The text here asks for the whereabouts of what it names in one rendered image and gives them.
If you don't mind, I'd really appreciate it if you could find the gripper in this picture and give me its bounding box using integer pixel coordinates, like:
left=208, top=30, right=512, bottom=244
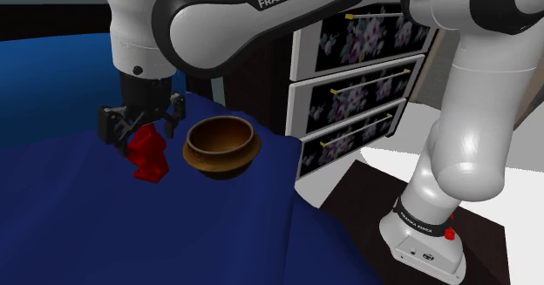
left=98, top=72, right=187, bottom=157

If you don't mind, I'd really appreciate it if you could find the red figure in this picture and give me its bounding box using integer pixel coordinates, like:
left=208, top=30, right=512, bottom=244
left=126, top=123, right=170, bottom=185

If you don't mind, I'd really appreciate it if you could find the brown wooden bowl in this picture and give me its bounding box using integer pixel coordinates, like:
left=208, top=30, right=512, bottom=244
left=181, top=114, right=262, bottom=181

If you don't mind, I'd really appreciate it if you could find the blue bed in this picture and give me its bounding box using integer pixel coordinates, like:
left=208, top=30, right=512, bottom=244
left=0, top=32, right=385, bottom=285

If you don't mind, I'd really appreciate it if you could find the white floral chest of drawers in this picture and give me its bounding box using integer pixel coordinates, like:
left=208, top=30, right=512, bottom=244
left=284, top=0, right=439, bottom=209

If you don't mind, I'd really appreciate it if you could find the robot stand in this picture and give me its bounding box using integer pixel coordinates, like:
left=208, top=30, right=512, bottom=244
left=319, top=159, right=511, bottom=285

